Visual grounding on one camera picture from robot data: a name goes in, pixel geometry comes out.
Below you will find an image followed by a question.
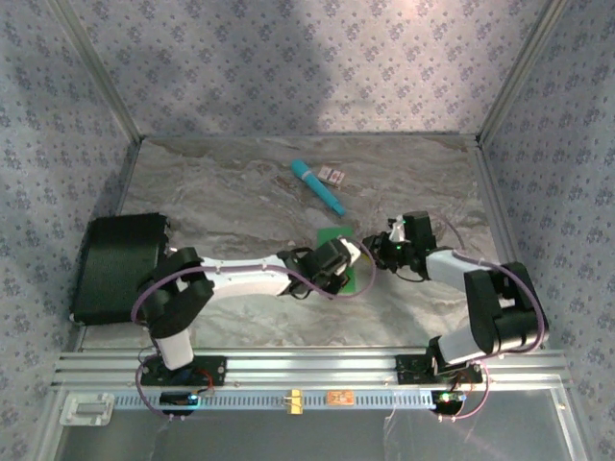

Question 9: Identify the green paper sheet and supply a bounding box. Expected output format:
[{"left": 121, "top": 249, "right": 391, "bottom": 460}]
[{"left": 315, "top": 226, "right": 359, "bottom": 296}]

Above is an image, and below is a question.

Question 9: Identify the teal marker pen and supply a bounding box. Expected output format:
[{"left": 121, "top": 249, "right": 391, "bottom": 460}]
[{"left": 290, "top": 159, "right": 347, "bottom": 217}]

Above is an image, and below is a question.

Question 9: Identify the small white red card box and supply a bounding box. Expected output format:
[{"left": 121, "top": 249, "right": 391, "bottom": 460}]
[{"left": 317, "top": 164, "right": 348, "bottom": 189}]

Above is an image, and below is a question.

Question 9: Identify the yellow clip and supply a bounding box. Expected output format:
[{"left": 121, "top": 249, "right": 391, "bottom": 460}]
[{"left": 283, "top": 389, "right": 305, "bottom": 415}]

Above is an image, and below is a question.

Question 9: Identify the black right controller board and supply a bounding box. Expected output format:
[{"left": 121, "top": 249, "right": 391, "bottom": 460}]
[{"left": 430, "top": 389, "right": 467, "bottom": 414}]

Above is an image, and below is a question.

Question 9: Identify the black controller board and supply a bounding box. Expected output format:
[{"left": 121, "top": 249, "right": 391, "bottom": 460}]
[
  {"left": 160, "top": 391, "right": 201, "bottom": 410},
  {"left": 430, "top": 389, "right": 467, "bottom": 414}
]

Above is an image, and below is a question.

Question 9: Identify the black left controller board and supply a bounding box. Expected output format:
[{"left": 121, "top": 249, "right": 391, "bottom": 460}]
[{"left": 160, "top": 391, "right": 201, "bottom": 410}]

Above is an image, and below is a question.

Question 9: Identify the black ribbed case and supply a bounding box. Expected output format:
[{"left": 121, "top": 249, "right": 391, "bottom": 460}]
[{"left": 70, "top": 212, "right": 173, "bottom": 327}]

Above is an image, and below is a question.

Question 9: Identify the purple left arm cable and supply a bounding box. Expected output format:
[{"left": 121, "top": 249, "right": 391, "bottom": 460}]
[{"left": 130, "top": 242, "right": 378, "bottom": 423}]

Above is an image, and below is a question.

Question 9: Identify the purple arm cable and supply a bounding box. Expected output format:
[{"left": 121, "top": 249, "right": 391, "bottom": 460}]
[
  {"left": 130, "top": 242, "right": 378, "bottom": 423},
  {"left": 434, "top": 216, "right": 550, "bottom": 423}
]

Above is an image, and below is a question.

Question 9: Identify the aluminium mounting rail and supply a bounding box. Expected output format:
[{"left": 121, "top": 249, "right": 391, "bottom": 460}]
[{"left": 51, "top": 349, "right": 572, "bottom": 388}]

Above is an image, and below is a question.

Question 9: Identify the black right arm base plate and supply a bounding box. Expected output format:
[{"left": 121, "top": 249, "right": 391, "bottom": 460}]
[{"left": 394, "top": 353, "right": 484, "bottom": 385}]

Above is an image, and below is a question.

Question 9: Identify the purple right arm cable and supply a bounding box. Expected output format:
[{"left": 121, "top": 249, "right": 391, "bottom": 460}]
[{"left": 434, "top": 216, "right": 550, "bottom": 423}]

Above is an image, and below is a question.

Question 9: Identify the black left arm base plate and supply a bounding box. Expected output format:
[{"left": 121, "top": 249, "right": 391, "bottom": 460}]
[{"left": 139, "top": 354, "right": 228, "bottom": 388}]

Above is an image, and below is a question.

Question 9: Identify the grey slotted cable duct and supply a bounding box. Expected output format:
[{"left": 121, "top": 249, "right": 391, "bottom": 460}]
[{"left": 112, "top": 389, "right": 436, "bottom": 410}]

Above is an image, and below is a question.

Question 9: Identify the aluminium frame post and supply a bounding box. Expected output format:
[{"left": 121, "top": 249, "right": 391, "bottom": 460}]
[
  {"left": 475, "top": 0, "right": 572, "bottom": 145},
  {"left": 47, "top": 0, "right": 144, "bottom": 145}
]

